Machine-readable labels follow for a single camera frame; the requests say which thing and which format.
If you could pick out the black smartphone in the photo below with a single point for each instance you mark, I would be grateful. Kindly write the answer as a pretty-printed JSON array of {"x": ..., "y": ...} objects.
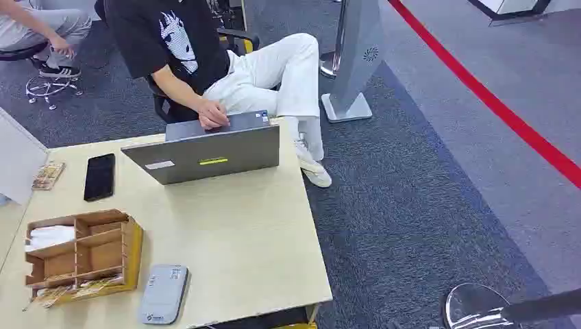
[{"x": 99, "y": 176}]

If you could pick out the white partition panel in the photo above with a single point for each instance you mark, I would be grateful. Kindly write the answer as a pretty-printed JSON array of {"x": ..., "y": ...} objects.
[{"x": 18, "y": 156}]

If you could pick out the wooden compartment box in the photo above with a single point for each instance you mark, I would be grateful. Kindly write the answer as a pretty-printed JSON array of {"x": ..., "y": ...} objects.
[{"x": 100, "y": 254}]

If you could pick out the person's hand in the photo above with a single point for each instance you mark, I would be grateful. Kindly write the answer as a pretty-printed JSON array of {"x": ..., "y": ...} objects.
[{"x": 212, "y": 113}]

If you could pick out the person on stool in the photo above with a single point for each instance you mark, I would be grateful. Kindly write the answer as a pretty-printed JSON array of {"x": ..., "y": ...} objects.
[{"x": 45, "y": 27}]

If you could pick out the white cards stack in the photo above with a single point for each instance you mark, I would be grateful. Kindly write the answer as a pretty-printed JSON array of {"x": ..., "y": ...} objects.
[{"x": 49, "y": 237}]

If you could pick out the chrome stanchion post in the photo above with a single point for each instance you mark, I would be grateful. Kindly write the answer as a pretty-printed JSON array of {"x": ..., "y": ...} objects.
[{"x": 333, "y": 50}]

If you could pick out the person at laptop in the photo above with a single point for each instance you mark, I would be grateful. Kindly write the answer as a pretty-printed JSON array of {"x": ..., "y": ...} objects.
[{"x": 254, "y": 72}]

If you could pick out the printed cards in box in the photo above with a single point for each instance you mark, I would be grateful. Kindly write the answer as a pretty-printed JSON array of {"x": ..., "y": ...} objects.
[{"x": 77, "y": 290}]

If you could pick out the grey card reader device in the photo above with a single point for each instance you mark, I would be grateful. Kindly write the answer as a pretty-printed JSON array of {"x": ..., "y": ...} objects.
[{"x": 163, "y": 294}]

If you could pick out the black swivel stool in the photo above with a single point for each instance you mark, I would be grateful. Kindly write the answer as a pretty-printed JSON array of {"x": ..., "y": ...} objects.
[{"x": 31, "y": 68}]

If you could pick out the grey kiosk stand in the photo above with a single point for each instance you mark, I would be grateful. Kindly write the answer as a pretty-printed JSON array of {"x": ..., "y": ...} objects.
[{"x": 354, "y": 59}]

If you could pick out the grey laptop computer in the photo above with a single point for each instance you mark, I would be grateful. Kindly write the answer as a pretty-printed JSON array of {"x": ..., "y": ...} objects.
[{"x": 204, "y": 154}]

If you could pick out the red barrier belt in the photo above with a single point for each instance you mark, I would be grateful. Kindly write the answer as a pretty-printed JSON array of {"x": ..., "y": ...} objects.
[{"x": 490, "y": 97}]

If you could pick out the printed card pack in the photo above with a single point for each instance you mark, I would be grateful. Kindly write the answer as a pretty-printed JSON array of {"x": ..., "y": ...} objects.
[{"x": 48, "y": 175}]

